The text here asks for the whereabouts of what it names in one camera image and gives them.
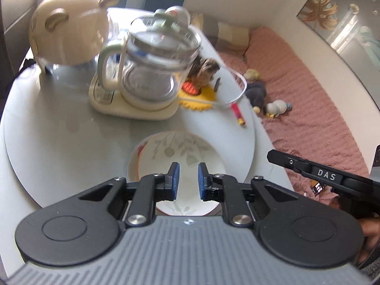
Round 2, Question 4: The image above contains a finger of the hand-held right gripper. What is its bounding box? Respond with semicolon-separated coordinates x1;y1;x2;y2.
267;150;342;189

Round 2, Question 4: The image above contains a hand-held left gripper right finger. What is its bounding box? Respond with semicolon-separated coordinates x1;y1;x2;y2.
198;162;299;228

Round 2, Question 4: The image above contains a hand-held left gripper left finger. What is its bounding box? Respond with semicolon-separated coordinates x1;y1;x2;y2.
78;162;181;228

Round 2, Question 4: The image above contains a leaf pattern plate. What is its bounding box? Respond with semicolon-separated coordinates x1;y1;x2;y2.
137;130;229;216
136;143;147;182

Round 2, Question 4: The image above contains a person's right hand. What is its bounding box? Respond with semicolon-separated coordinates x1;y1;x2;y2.
357;218;380;266

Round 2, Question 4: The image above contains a pink blanket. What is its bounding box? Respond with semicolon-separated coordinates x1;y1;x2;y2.
218;25;378;206

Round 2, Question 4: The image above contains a white duck plush toy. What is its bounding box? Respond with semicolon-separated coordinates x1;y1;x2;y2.
265;100;292;119

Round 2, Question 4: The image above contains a red lighter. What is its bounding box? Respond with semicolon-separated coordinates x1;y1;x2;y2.
231;103;247;127

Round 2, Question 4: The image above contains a dark grey plush toy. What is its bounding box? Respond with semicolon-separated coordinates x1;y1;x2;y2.
245;81;268;115

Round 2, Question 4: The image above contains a yellow mat with red circle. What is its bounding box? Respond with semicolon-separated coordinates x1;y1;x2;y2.
177;77;219;111

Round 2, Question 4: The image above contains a white tube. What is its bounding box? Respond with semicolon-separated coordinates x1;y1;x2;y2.
178;62;249;108

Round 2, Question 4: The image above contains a yellow plush toy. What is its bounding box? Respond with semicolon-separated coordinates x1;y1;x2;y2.
244;68;261;82

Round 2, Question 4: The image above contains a brown figurine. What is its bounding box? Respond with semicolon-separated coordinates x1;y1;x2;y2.
190;57;220;87

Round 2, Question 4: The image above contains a glass kettle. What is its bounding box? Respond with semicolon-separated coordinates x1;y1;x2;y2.
96;7;203;112

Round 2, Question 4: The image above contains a grey glass turntable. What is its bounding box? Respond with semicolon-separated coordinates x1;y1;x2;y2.
4;7;256;212

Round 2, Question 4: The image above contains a checked pillow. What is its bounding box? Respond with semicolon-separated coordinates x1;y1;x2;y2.
190;11;250;51

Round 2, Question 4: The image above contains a clear glass dish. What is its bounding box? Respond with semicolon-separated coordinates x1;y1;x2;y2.
44;56;100;79

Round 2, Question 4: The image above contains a cream pig-shaped container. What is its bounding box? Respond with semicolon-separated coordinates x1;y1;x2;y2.
29;0;119;66

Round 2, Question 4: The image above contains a dark cabinet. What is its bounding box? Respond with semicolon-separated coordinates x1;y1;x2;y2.
0;0;39;78

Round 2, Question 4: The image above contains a gold leaf wall picture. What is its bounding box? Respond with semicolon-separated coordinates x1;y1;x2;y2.
296;0;380;111

